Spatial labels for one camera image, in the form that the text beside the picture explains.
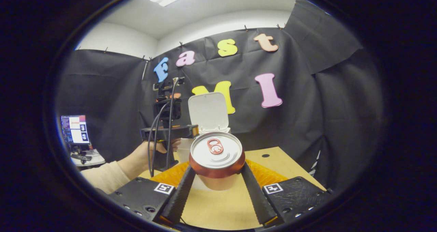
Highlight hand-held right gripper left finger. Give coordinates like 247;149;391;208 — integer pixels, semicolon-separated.
111;161;197;226

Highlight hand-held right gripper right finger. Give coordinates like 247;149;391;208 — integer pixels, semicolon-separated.
241;159;333;226

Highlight white desktop garbage bin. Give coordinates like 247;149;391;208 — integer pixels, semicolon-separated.
176;91;239;191

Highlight red pop can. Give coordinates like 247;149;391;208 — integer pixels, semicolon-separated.
189;131;246;178

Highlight wooden desktop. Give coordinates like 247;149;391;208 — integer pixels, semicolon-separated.
138;146;326;231

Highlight white side table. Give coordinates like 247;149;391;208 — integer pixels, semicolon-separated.
70;149;106;167

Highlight computer monitor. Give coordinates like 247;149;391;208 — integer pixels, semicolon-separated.
61;115;91;144

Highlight black cable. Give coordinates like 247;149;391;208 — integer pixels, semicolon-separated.
166;78;180;169
147;101;171;177

